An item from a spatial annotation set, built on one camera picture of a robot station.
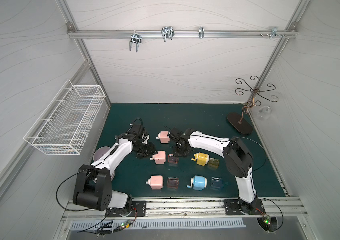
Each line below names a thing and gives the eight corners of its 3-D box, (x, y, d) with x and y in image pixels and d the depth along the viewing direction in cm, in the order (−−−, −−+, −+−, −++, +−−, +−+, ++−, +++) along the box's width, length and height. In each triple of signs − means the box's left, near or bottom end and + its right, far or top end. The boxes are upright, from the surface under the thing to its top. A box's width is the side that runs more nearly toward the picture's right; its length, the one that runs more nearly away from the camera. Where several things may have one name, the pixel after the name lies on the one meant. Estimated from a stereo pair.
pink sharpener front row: (146, 189, 79) (145, 186, 75) (148, 178, 83) (146, 175, 79) (163, 189, 79) (162, 186, 75) (163, 178, 83) (163, 175, 79)
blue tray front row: (211, 186, 83) (211, 185, 81) (211, 177, 86) (212, 176, 84) (221, 189, 82) (222, 188, 80) (221, 179, 85) (222, 178, 83)
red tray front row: (167, 189, 81) (167, 188, 80) (167, 178, 85) (167, 177, 84) (178, 189, 82) (178, 188, 80) (178, 178, 85) (178, 177, 84)
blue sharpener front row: (186, 190, 80) (187, 186, 75) (186, 179, 84) (187, 175, 78) (205, 190, 80) (207, 186, 75) (203, 179, 84) (206, 175, 78)
